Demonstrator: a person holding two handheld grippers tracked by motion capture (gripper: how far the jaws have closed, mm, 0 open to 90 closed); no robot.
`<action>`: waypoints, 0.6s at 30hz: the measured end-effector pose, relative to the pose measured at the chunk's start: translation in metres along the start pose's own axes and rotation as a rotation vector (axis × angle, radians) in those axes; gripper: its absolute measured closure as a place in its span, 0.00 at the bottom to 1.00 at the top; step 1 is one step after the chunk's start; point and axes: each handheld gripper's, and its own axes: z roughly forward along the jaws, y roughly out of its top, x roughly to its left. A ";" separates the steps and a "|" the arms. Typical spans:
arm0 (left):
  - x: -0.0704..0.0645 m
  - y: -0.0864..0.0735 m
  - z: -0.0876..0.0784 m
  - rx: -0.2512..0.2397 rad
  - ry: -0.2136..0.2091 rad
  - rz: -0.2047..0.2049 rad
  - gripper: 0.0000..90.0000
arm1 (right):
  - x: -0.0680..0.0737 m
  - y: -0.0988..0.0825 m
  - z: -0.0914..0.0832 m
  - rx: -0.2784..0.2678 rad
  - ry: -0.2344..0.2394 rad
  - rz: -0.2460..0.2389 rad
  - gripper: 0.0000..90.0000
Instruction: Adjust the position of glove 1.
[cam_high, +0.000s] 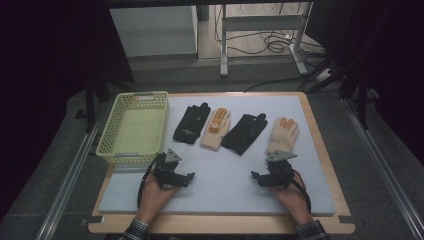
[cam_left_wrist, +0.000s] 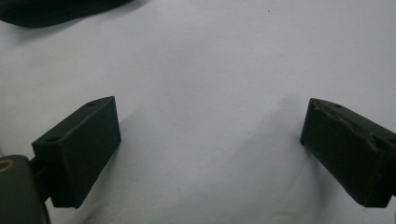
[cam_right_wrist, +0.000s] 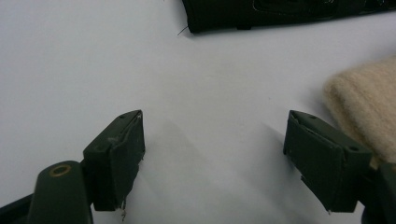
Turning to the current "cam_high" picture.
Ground aluminium floor rail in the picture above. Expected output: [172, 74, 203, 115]
[34, 118, 105, 240]
[342, 97, 424, 234]

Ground black stand leg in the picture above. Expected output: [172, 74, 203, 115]
[84, 79, 98, 134]

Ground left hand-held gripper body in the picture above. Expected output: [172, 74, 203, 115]
[152, 148, 188, 192]

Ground black and red gripper cable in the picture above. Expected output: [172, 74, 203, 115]
[289, 169, 313, 214]

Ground black glove with small logo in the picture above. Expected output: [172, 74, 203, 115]
[172, 102, 212, 145]

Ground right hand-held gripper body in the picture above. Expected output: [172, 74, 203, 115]
[265, 150, 298, 190]

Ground person's left hand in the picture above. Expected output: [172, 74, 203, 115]
[136, 174, 179, 224]

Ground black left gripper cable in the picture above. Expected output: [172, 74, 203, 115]
[136, 153, 166, 212]

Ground black glove with loop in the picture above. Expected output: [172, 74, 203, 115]
[221, 112, 269, 157]

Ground person's right hand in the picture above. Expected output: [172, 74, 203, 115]
[269, 170, 315, 227]

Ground white power strip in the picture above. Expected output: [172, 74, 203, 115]
[314, 67, 335, 83]

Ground dark curtain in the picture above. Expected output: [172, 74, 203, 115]
[304, 0, 424, 158]
[0, 0, 135, 221]

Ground long black floor cable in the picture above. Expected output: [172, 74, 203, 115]
[244, 75, 304, 93]

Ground tangle of black floor cables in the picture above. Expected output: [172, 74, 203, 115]
[214, 3, 327, 57]

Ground beige glove with orange tag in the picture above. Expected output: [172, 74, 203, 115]
[200, 107, 232, 152]

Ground beige fuzzy glove orange fingertips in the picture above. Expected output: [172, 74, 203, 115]
[266, 116, 300, 155]

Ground white cabinet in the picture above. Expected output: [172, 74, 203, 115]
[109, 5, 199, 58]

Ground light green plastic basket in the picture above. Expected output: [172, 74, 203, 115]
[95, 90, 170, 165]

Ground grey metal desk frame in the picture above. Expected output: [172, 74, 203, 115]
[219, 2, 313, 78]

